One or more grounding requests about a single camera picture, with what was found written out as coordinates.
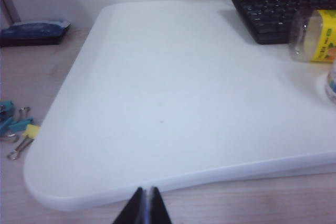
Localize yellow binder clip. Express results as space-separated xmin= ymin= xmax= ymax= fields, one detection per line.
xmin=6 ymin=124 xmax=40 ymax=161

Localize blue and black flat box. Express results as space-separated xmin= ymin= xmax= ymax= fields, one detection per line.
xmin=0 ymin=18 xmax=72 ymax=48

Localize black computer keyboard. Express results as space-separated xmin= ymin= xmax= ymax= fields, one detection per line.
xmin=230 ymin=0 xmax=336 ymax=46

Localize teal binder clip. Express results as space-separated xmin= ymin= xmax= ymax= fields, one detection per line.
xmin=0 ymin=107 xmax=34 ymax=143
xmin=0 ymin=100 xmax=14 ymax=116

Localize clear plastic jar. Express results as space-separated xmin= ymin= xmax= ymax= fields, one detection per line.
xmin=316 ymin=60 xmax=336 ymax=104

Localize clear bottle with yellow label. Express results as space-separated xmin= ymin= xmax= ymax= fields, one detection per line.
xmin=288 ymin=8 xmax=336 ymax=64

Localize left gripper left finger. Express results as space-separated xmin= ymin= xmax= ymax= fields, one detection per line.
xmin=112 ymin=186 xmax=145 ymax=224

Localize white raised desk board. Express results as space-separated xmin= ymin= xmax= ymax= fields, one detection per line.
xmin=23 ymin=0 xmax=336 ymax=213

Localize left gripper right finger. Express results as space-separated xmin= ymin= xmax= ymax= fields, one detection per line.
xmin=146 ymin=186 xmax=173 ymax=224

